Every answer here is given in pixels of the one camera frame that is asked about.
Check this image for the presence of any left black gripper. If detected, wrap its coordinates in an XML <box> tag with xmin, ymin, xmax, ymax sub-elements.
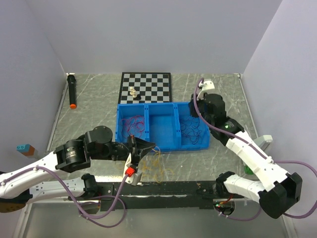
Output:
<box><xmin>91</xmin><ymin>134</ymin><xmax>156</xmax><ymax>167</ymax></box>

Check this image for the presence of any yellow cable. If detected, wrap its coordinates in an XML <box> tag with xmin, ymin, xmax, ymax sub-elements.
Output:
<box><xmin>141</xmin><ymin>146</ymin><xmax>175</xmax><ymax>183</ymax></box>

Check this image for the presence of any blue three-compartment plastic bin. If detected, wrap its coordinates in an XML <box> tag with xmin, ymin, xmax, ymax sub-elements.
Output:
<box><xmin>114</xmin><ymin>102</ymin><xmax>211</xmax><ymax>152</ymax></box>

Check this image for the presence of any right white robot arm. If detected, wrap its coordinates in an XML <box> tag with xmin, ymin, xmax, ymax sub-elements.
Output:
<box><xmin>189</xmin><ymin>93</ymin><xmax>303</xmax><ymax>219</ymax></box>

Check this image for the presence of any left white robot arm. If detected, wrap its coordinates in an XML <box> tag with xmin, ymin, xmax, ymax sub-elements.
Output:
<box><xmin>0</xmin><ymin>125</ymin><xmax>156</xmax><ymax>213</ymax></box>

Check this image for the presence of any black and white chessboard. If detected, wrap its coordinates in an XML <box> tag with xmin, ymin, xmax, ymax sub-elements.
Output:
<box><xmin>118</xmin><ymin>72</ymin><xmax>172</xmax><ymax>104</ymax></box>

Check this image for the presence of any white tape dispenser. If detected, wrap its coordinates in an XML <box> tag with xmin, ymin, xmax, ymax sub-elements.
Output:
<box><xmin>254</xmin><ymin>135</ymin><xmax>273</xmax><ymax>153</ymax></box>

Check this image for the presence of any green toy piece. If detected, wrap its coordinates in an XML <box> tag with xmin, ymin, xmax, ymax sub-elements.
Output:
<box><xmin>244</xmin><ymin>166</ymin><xmax>254</xmax><ymax>175</ymax></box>

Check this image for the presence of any black microphone orange tip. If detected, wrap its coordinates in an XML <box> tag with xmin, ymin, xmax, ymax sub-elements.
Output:
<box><xmin>67</xmin><ymin>74</ymin><xmax>77</xmax><ymax>109</ymax></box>

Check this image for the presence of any blue and brown toy block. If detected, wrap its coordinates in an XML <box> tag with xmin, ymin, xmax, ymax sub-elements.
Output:
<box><xmin>16</xmin><ymin>144</ymin><xmax>35</xmax><ymax>157</ymax></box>

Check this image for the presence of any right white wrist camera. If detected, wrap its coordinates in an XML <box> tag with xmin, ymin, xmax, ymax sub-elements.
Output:
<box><xmin>197</xmin><ymin>79</ymin><xmax>215</xmax><ymax>100</ymax></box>

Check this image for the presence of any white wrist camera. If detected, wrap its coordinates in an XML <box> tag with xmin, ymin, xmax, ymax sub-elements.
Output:
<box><xmin>123</xmin><ymin>154</ymin><xmax>142</xmax><ymax>186</ymax></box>
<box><xmin>197</xmin><ymin>79</ymin><xmax>215</xmax><ymax>100</ymax></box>

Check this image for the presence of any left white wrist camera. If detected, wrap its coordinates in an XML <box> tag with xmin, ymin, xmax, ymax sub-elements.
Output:
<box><xmin>123</xmin><ymin>154</ymin><xmax>142</xmax><ymax>186</ymax></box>

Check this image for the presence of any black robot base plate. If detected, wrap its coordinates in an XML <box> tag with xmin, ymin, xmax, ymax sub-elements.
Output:
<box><xmin>67</xmin><ymin>180</ymin><xmax>246</xmax><ymax>216</ymax></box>

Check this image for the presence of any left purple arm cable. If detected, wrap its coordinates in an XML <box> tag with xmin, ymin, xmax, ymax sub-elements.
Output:
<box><xmin>0</xmin><ymin>166</ymin><xmax>131</xmax><ymax>228</ymax></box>

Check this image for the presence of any aluminium frame rail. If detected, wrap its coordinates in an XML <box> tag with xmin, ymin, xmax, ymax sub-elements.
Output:
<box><xmin>22</xmin><ymin>180</ymin><xmax>286</xmax><ymax>204</ymax></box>

